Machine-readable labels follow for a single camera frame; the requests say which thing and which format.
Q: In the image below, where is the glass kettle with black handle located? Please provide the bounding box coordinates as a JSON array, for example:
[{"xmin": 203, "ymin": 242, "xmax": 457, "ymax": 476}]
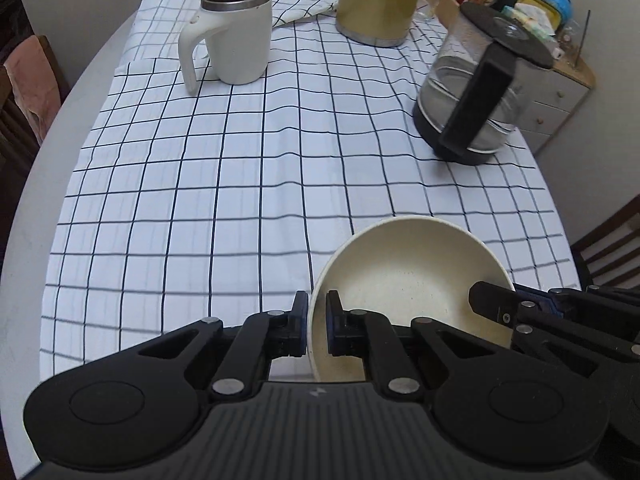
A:
[{"xmin": 412, "ymin": 1, "xmax": 555, "ymax": 166}]

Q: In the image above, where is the white checkered tablecloth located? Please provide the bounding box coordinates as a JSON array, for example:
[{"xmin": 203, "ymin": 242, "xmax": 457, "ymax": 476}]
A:
[{"xmin": 40, "ymin": 0, "xmax": 583, "ymax": 381}]

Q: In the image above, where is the pink towel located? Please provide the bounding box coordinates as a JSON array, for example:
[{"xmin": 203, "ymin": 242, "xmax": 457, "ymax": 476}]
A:
[{"xmin": 4, "ymin": 37, "xmax": 61, "ymax": 146}]

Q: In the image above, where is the wooden slatted chair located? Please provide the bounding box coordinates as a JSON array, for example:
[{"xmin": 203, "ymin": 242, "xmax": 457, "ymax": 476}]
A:
[{"xmin": 570, "ymin": 200, "xmax": 640, "ymax": 291}]

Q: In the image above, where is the gold kettle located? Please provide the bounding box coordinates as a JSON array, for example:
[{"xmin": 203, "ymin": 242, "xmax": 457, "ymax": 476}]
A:
[{"xmin": 335, "ymin": 0, "xmax": 420, "ymax": 48}]

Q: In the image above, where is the cream bowl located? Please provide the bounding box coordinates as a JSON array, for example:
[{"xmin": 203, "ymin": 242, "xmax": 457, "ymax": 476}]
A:
[{"xmin": 307, "ymin": 215, "xmax": 516, "ymax": 383}]

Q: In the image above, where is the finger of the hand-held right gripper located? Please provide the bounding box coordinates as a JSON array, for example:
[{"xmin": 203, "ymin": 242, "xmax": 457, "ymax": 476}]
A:
[
  {"xmin": 515, "ymin": 285, "xmax": 640, "ymax": 312},
  {"xmin": 469, "ymin": 281, "xmax": 536, "ymax": 348}
]

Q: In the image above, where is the white mug with handle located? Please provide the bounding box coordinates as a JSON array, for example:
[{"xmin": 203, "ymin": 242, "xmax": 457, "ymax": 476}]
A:
[{"xmin": 178, "ymin": 0, "xmax": 273, "ymax": 95}]

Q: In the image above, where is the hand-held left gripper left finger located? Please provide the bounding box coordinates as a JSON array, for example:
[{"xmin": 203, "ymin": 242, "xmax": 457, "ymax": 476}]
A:
[{"xmin": 137, "ymin": 290, "xmax": 310, "ymax": 402}]

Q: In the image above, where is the wooden chair with towel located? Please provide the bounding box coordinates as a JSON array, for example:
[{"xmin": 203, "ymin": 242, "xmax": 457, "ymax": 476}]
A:
[{"xmin": 0, "ymin": 35, "xmax": 71, "ymax": 176}]

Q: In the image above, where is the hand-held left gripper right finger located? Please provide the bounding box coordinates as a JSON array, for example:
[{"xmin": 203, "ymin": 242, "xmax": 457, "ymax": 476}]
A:
[{"xmin": 325, "ymin": 290, "xmax": 496, "ymax": 402}]

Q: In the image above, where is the blue and yellow container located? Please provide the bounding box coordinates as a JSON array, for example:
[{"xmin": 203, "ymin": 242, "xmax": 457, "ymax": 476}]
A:
[{"xmin": 505, "ymin": 0, "xmax": 573, "ymax": 28}]

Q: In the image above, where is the white drawer cabinet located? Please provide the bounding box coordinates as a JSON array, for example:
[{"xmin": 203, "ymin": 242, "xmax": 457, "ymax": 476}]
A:
[{"xmin": 510, "ymin": 57, "xmax": 597, "ymax": 156}]

